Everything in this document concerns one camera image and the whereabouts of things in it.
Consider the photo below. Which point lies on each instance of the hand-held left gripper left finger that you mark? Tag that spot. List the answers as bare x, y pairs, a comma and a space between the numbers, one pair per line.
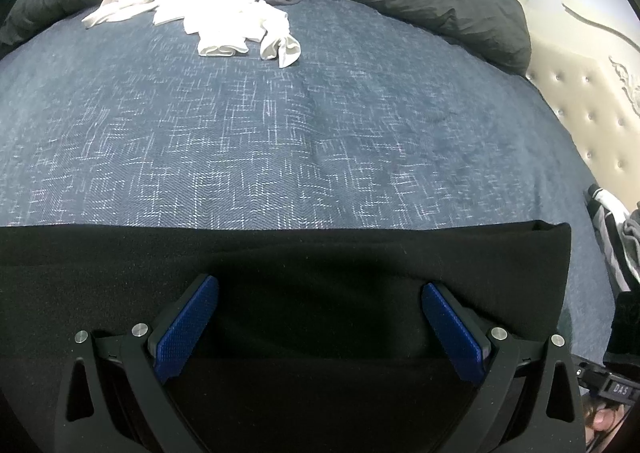
187, 333

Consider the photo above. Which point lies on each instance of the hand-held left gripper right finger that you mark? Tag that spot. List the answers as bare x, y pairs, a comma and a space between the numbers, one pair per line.
452, 333

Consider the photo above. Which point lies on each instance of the black pants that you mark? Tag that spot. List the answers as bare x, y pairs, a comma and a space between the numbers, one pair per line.
300, 273

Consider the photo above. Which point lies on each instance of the person's right hand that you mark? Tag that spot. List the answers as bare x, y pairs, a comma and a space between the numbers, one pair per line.
602, 420

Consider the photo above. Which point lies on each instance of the black white striped garment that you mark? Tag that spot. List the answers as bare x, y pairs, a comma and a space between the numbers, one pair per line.
607, 213

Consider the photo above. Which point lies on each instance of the blue patterned bed cover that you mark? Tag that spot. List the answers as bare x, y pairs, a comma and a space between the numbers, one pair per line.
250, 133

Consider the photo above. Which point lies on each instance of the cream tufted headboard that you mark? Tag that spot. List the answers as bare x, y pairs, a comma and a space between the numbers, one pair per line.
590, 98

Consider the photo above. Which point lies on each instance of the white crumpled garment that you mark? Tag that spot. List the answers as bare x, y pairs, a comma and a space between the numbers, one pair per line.
220, 18

